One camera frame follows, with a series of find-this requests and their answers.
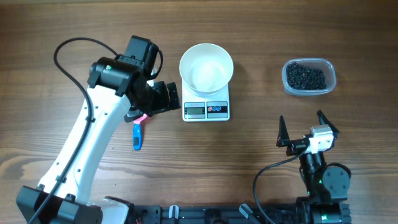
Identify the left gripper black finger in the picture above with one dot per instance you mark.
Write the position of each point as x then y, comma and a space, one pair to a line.
174, 102
133, 114

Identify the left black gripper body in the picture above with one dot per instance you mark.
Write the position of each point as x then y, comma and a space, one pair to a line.
170, 99

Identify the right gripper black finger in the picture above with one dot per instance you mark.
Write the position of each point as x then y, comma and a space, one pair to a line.
324, 121
283, 138

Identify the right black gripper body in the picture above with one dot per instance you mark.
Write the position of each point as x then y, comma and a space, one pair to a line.
299, 146

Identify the pink scoop with blue handle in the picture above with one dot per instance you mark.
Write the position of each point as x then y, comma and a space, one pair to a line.
137, 132

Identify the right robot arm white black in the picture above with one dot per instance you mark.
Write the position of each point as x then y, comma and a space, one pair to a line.
327, 185

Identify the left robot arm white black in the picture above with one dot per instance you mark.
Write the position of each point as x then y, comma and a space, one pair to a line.
121, 88

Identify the white digital kitchen scale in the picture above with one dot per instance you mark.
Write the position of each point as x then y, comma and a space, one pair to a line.
205, 108

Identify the white round bowl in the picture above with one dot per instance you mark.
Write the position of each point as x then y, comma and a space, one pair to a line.
206, 68

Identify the black beans pile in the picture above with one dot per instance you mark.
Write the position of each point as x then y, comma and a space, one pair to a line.
300, 77

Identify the clear plastic food container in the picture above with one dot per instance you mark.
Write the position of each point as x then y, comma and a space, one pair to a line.
316, 63

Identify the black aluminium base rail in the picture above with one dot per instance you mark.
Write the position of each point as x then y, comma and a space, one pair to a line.
281, 213

